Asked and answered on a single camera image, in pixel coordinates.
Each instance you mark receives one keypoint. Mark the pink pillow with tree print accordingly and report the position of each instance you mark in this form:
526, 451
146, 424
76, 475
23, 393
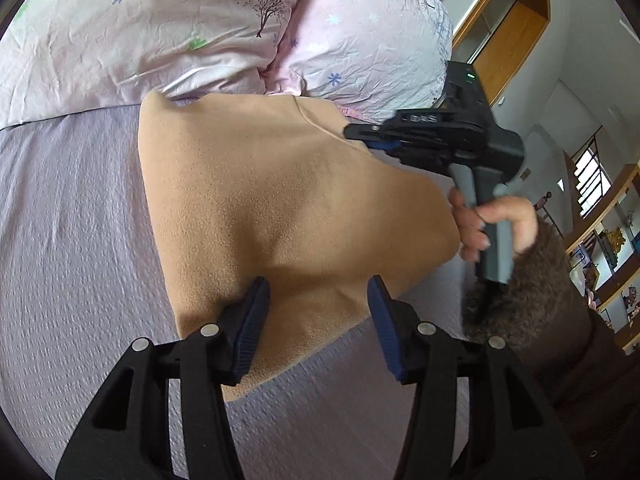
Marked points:
165, 25

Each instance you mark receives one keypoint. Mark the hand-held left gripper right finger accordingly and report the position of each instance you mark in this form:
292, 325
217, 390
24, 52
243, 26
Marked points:
384, 327

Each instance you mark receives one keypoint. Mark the person's right hand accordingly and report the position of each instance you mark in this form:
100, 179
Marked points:
520, 222

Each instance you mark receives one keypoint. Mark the barred window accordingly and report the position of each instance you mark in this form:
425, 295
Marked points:
592, 177

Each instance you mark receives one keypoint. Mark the wooden wardrobe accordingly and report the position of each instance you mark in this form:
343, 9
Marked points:
515, 35

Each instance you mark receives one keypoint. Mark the curved wooden display shelf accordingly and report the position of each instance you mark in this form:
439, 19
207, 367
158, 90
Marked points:
617, 280

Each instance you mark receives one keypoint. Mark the pink pillow with star print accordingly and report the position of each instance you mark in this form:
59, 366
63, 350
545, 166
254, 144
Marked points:
360, 35

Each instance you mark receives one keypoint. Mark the person's right forearm brown sleeve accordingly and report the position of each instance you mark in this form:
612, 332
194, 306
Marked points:
565, 360

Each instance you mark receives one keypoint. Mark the tan fleece garment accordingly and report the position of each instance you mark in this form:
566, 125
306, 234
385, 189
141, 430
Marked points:
280, 220

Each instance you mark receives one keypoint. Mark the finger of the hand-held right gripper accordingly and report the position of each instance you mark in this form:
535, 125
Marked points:
362, 131
385, 146

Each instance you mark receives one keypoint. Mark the black metal railing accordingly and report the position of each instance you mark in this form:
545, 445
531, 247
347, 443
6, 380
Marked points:
550, 212

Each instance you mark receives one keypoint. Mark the golden figurine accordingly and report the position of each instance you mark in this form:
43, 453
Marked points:
612, 242

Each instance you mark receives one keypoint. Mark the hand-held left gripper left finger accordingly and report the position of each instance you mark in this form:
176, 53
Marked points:
250, 327

